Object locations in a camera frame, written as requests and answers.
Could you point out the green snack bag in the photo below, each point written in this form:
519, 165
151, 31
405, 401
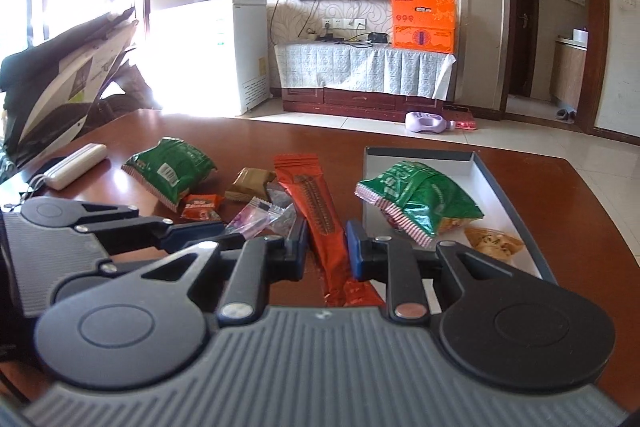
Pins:
425, 199
170, 167

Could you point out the white pot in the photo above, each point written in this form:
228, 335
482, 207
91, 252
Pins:
580, 35

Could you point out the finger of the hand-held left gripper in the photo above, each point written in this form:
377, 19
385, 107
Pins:
130, 257
195, 237

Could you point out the wall switch panel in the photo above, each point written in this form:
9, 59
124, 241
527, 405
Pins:
625, 0

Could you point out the grey cardboard box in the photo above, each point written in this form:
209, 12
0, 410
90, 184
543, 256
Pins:
440, 162

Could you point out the pink plastic object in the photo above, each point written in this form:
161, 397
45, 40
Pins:
465, 125

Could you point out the wooden kitchen counter cabinet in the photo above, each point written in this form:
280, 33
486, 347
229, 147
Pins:
567, 74

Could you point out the dark red television cabinet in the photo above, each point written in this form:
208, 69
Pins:
360, 101

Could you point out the tv cabinet with cloth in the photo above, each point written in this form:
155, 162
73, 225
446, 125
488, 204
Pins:
350, 64

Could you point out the small cardboard box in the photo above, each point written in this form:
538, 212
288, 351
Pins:
247, 182

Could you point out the orange gift box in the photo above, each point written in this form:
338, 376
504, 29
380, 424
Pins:
422, 24

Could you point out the clear purple candy packet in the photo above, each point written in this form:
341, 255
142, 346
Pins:
250, 219

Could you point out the foil candy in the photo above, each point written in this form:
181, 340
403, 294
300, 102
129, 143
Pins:
282, 207

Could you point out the dark wooden door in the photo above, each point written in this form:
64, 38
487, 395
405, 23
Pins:
525, 17

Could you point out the white wall outlet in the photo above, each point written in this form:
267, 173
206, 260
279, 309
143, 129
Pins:
357, 23
332, 23

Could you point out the yellow snack packet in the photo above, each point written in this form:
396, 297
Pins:
492, 243

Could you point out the white chest freezer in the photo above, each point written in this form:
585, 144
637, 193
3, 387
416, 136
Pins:
247, 52

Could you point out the black router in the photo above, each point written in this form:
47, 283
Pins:
328, 38

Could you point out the small orange snack packet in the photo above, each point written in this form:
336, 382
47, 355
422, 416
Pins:
200, 207

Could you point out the white case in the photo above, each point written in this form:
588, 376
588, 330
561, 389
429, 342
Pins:
75, 167

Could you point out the black set-top box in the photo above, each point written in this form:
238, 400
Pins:
378, 38

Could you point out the black white paper bag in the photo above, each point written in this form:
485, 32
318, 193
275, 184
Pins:
60, 77

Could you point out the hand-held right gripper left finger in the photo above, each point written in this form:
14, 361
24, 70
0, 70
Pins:
302, 252

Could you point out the dark slipper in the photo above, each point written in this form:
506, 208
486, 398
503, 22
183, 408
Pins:
561, 114
571, 116

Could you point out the purple plastic bottle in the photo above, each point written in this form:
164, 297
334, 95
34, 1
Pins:
425, 123

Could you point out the wooden door frame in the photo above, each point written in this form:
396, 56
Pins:
597, 32

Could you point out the long orange bar packet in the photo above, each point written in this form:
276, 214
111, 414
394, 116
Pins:
320, 207

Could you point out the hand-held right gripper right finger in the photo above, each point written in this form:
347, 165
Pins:
356, 252

